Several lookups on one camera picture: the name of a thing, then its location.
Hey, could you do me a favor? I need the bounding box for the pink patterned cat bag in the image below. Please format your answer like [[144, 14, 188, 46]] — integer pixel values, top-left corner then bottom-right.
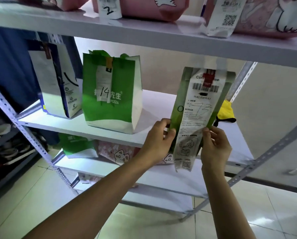
[[97, 140, 175, 166]]

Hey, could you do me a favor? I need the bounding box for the person's right forearm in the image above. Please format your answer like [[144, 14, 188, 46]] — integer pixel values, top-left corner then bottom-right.
[[202, 167, 257, 239]]

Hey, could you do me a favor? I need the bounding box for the person's left forearm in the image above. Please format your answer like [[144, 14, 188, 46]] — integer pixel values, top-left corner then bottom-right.
[[22, 153, 162, 239]]

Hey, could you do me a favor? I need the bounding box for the long white printed receipt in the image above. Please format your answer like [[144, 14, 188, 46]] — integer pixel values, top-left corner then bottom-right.
[[174, 68, 220, 173]]

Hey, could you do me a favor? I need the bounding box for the short white receipt with handwriting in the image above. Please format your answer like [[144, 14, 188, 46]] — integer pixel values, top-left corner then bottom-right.
[[95, 66, 113, 104]]

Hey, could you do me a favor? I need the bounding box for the brown seal sticker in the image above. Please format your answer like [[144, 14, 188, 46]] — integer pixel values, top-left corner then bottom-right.
[[105, 56, 114, 73]]

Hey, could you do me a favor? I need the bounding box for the dark shoe rack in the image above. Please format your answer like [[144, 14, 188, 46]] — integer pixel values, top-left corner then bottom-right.
[[0, 97, 43, 199]]

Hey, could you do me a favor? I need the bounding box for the pink winged print bag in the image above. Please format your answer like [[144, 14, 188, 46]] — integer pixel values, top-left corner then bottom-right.
[[203, 0, 297, 40]]

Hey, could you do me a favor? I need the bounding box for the small green white paper bag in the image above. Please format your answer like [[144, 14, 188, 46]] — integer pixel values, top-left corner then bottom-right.
[[58, 133, 99, 159]]

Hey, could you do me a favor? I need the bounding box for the pink cat print bag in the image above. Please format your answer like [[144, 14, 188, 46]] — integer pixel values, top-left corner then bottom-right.
[[92, 0, 190, 22], [13, 0, 92, 12]]

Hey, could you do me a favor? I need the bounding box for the dark blue hanging fabric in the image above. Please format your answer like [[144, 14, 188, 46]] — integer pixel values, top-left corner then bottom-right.
[[0, 25, 84, 113]]

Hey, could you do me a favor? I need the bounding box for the white receipt with square code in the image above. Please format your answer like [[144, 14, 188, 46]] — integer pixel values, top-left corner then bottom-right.
[[205, 0, 248, 38]]

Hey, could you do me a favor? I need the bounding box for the wide green white paper bag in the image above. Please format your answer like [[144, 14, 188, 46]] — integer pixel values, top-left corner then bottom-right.
[[82, 50, 143, 135]]

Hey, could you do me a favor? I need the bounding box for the blue white paper bag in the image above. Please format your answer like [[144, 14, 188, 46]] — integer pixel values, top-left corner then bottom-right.
[[27, 38, 83, 119]]

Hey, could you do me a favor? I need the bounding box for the person's left hand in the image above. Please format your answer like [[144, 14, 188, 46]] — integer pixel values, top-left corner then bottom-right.
[[141, 118, 177, 165]]

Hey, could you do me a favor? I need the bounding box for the black white sneaker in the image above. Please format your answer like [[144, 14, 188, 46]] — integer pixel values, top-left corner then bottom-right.
[[0, 140, 31, 160]]

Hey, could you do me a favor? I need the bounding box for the person's right hand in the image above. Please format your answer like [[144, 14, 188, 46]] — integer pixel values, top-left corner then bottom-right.
[[200, 126, 232, 172]]

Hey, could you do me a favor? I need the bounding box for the white metal shelf rack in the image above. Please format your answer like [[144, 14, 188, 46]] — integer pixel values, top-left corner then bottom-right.
[[0, 0, 297, 223]]

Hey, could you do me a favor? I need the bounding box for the slim green white paper bag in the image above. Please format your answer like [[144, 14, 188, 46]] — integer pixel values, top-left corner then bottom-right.
[[169, 67, 236, 157]]

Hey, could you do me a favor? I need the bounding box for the yellow black plush toy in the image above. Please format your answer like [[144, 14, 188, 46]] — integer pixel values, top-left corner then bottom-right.
[[213, 99, 237, 127]]

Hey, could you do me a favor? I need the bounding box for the white receipt with handwritten mark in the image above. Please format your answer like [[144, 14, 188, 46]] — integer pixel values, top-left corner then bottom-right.
[[98, 0, 123, 20]]

